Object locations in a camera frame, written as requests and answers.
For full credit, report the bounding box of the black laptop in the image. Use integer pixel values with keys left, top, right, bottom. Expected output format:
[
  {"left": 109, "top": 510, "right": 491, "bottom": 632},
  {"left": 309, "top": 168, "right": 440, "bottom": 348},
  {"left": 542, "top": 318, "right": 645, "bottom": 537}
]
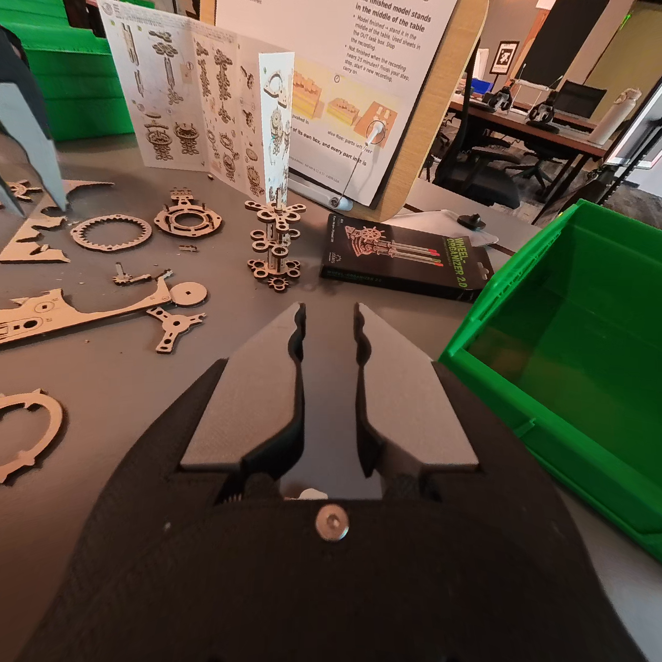
[{"left": 552, "top": 79, "right": 609, "bottom": 121}]

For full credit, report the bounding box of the curved wooden sheet offcut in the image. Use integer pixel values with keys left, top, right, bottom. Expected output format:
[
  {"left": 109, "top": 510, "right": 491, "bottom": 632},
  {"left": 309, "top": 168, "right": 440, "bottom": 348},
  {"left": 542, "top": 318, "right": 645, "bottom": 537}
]
[{"left": 0, "top": 388, "right": 66, "bottom": 485}]

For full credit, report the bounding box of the wooden toothed ring part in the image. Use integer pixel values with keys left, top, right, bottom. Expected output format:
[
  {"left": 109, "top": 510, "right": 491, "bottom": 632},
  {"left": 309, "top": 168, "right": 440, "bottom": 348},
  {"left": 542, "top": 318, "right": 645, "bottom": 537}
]
[{"left": 69, "top": 213, "right": 154, "bottom": 253}]

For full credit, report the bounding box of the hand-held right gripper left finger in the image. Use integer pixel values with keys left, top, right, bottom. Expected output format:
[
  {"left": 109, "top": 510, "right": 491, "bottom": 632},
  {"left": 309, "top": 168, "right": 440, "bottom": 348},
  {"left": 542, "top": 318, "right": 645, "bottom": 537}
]
[{"left": 179, "top": 302, "right": 307, "bottom": 475}]

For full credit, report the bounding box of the printed marker tag sign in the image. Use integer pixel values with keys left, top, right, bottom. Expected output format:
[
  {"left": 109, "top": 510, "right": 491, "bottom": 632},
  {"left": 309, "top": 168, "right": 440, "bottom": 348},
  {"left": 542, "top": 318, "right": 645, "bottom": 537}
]
[{"left": 490, "top": 40, "right": 521, "bottom": 77}]

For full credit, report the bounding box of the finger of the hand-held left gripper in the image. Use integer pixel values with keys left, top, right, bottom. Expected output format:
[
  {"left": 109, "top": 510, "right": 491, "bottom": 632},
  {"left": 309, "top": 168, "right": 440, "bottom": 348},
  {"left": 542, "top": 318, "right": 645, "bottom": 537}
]
[
  {"left": 0, "top": 82, "right": 69, "bottom": 214},
  {"left": 0, "top": 176, "right": 27, "bottom": 219}
]

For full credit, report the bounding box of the white water bottle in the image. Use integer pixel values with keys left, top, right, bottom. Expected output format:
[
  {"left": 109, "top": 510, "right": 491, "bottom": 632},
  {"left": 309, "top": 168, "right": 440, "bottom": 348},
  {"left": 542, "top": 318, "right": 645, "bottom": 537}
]
[{"left": 589, "top": 87, "right": 642, "bottom": 146}]

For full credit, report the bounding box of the green plastic bin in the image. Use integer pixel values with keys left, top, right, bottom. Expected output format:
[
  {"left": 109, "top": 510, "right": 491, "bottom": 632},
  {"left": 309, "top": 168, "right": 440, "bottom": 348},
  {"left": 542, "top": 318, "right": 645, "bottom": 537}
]
[{"left": 438, "top": 199, "right": 662, "bottom": 563}]

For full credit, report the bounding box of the black model kit box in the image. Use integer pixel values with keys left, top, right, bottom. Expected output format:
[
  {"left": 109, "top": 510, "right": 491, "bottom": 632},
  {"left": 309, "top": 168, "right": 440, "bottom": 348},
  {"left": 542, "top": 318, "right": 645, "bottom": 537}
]
[{"left": 320, "top": 212, "right": 495, "bottom": 304}]

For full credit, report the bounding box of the clear plastic bag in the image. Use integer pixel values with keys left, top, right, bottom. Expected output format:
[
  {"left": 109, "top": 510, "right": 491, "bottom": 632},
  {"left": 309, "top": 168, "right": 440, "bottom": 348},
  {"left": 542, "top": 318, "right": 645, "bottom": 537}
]
[{"left": 408, "top": 208, "right": 501, "bottom": 250}]

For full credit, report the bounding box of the folded paper instruction leaflet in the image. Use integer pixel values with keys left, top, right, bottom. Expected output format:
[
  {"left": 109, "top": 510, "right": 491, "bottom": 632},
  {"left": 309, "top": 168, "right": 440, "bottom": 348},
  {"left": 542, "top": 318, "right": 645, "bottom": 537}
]
[{"left": 96, "top": 0, "right": 297, "bottom": 209}]

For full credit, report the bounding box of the stack of green bins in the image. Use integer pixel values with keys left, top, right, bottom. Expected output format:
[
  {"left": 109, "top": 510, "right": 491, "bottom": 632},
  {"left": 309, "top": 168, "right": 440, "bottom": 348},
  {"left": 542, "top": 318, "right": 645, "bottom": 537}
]
[{"left": 0, "top": 0, "right": 138, "bottom": 143}]

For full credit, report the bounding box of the wooden instruction board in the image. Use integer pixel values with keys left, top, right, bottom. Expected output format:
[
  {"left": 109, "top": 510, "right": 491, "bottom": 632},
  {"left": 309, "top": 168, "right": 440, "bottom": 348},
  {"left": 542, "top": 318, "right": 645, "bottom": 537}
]
[{"left": 201, "top": 0, "right": 490, "bottom": 222}]

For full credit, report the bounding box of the dark wooden office desk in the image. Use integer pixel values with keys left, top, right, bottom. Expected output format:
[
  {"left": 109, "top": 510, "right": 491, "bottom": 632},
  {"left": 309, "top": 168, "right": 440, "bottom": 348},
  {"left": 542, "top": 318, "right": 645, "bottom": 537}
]
[{"left": 449, "top": 93, "right": 616, "bottom": 208}]

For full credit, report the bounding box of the wooden round frame part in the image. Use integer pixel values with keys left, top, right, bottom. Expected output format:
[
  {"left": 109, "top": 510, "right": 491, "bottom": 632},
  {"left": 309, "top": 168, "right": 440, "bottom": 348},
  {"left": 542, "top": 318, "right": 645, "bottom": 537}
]
[{"left": 152, "top": 187, "right": 225, "bottom": 240}]

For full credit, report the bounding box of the long wooden part sheet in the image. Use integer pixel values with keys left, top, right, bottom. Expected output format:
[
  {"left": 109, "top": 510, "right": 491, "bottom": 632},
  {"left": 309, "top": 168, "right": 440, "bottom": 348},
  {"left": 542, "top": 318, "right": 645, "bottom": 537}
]
[{"left": 0, "top": 269, "right": 175, "bottom": 348}]

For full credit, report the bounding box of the jagged wooden sheet offcut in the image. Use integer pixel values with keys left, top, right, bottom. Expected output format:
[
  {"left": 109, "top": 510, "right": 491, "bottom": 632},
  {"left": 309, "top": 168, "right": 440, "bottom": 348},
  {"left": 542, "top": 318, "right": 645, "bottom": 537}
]
[{"left": 0, "top": 179, "right": 116, "bottom": 265}]

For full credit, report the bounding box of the wooden model tower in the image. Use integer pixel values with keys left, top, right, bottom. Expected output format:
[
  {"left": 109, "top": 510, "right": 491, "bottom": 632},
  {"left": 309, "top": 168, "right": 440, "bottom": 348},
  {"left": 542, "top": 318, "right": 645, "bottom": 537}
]
[{"left": 244, "top": 199, "right": 307, "bottom": 294}]

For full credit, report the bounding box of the wooden disc part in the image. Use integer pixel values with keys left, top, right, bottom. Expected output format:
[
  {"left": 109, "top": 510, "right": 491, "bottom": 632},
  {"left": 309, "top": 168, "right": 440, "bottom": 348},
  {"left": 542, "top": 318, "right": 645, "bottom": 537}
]
[{"left": 170, "top": 281, "right": 209, "bottom": 308}]

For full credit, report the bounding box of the black office chair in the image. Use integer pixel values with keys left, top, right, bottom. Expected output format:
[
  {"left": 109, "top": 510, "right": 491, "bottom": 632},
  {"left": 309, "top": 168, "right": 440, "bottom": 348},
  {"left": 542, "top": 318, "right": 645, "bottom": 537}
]
[{"left": 433, "top": 132, "right": 522, "bottom": 209}]

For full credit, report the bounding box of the small wooden lever part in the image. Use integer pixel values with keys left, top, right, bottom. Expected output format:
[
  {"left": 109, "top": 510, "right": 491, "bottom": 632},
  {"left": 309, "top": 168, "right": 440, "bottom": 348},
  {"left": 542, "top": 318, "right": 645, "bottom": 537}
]
[{"left": 112, "top": 262, "right": 154, "bottom": 287}]

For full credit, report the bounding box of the grey sheet holder bar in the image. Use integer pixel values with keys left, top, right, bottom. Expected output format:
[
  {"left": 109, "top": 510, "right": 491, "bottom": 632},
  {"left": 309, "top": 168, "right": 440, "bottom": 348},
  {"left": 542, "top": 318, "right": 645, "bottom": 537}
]
[{"left": 286, "top": 172, "right": 355, "bottom": 212}]

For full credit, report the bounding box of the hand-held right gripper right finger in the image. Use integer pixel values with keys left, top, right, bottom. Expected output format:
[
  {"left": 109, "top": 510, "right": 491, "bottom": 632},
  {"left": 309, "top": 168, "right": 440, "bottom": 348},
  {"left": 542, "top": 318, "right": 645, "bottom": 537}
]
[{"left": 354, "top": 302, "right": 480, "bottom": 478}]

